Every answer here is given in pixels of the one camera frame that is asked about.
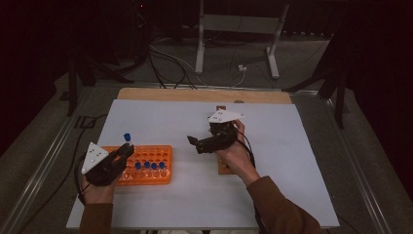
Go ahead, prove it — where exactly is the black floor cable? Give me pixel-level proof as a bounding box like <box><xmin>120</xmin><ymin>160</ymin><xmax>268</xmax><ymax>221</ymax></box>
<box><xmin>18</xmin><ymin>112</ymin><xmax>109</xmax><ymax>234</ymax></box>

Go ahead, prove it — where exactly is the person's left hand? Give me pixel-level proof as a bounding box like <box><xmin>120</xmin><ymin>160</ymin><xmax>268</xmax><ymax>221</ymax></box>
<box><xmin>79</xmin><ymin>175</ymin><xmax>117</xmax><ymax>206</ymax></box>

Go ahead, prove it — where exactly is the hand-held gripper cable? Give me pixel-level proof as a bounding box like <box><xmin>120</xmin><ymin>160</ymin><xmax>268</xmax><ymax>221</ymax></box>
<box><xmin>237</xmin><ymin>130</ymin><xmax>258</xmax><ymax>234</ymax></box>
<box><xmin>75</xmin><ymin>155</ymin><xmax>90</xmax><ymax>207</ymax></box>

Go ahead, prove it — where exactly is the orange plastic tube rack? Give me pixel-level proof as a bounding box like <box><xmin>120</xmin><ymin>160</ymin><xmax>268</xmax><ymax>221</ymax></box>
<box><xmin>101</xmin><ymin>144</ymin><xmax>173</xmax><ymax>186</ymax></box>

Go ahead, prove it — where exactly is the black cable bundle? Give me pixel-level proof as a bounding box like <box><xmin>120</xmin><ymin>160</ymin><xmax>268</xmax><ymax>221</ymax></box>
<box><xmin>146</xmin><ymin>48</ymin><xmax>198</xmax><ymax>91</ymax></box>

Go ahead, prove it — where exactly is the white cable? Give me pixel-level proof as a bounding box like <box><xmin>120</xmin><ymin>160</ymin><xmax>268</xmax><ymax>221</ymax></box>
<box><xmin>148</xmin><ymin>38</ymin><xmax>246</xmax><ymax>89</ymax></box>

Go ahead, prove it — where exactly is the black stand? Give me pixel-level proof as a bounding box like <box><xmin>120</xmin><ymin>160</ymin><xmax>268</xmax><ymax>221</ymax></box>
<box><xmin>281</xmin><ymin>32</ymin><xmax>351</xmax><ymax>130</ymax></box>
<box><xmin>65</xmin><ymin>48</ymin><xmax>136</xmax><ymax>117</ymax></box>

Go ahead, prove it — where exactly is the white table mat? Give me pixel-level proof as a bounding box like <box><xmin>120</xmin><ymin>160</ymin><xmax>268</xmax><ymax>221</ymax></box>
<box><xmin>65</xmin><ymin>98</ymin><xmax>341</xmax><ymax>230</ymax></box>

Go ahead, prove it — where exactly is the metal floor rail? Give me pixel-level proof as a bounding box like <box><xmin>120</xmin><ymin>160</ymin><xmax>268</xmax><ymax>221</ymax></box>
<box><xmin>0</xmin><ymin>87</ymin><xmax>95</xmax><ymax>234</ymax></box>
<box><xmin>319</xmin><ymin>92</ymin><xmax>394</xmax><ymax>234</ymax></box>

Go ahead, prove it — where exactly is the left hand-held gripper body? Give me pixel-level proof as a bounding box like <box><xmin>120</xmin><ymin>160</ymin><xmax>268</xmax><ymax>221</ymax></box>
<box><xmin>80</xmin><ymin>141</ymin><xmax>129</xmax><ymax>187</ymax></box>

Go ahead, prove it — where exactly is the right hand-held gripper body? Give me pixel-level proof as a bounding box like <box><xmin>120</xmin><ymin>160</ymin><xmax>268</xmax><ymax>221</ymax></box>
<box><xmin>195</xmin><ymin>108</ymin><xmax>245</xmax><ymax>155</ymax></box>

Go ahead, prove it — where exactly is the wooden tube rack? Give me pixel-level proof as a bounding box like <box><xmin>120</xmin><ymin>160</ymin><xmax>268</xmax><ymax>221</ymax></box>
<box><xmin>215</xmin><ymin>104</ymin><xmax>237</xmax><ymax>176</ymax></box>

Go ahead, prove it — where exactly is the left hand-held gripper cable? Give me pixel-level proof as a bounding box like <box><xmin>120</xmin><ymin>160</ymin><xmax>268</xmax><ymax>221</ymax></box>
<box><xmin>75</xmin><ymin>155</ymin><xmax>90</xmax><ymax>207</ymax></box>

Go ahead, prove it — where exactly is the grey metal stand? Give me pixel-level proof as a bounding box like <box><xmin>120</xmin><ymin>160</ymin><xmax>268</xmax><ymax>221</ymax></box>
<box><xmin>194</xmin><ymin>0</ymin><xmax>290</xmax><ymax>80</ymax></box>

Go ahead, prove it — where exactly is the right hand-held gripper cable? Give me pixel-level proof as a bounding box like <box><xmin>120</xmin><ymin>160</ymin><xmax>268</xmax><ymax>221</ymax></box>
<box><xmin>237</xmin><ymin>130</ymin><xmax>258</xmax><ymax>234</ymax></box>

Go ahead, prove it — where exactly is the person's right hand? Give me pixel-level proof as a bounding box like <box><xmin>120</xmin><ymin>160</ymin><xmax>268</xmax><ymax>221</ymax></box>
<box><xmin>215</xmin><ymin>119</ymin><xmax>262</xmax><ymax>187</ymax></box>

